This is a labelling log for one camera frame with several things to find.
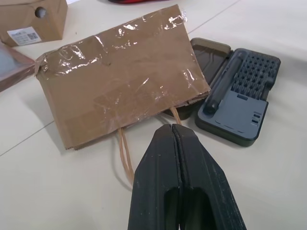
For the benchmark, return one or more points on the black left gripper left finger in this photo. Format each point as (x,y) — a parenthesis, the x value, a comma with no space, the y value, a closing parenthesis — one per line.
(153,172)

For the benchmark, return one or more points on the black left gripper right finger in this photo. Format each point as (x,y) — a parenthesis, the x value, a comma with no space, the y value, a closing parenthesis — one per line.
(206,177)

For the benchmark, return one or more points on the dark screwdriver bit set case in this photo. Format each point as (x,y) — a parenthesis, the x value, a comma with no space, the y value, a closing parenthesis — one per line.
(236,95)

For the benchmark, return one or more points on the brown taped paper bag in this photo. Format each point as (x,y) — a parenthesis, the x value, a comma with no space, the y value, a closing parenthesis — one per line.
(120,86)

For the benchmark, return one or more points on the red and black object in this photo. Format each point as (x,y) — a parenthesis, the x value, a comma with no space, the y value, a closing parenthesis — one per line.
(134,1)

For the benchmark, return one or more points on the brown cardboard box with label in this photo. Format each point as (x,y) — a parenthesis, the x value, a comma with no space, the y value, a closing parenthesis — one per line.
(31,21)

